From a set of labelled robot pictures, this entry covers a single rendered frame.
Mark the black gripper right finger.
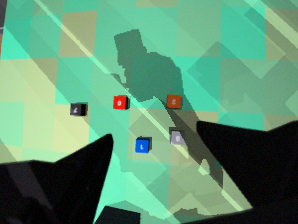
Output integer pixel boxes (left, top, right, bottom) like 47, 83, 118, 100
197, 120, 298, 208

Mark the red block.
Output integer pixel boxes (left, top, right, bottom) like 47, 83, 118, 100
113, 96, 128, 110

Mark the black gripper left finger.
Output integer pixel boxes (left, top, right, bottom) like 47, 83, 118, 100
0, 133, 114, 224

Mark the blue block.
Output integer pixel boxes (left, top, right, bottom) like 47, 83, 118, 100
135, 138, 150, 154

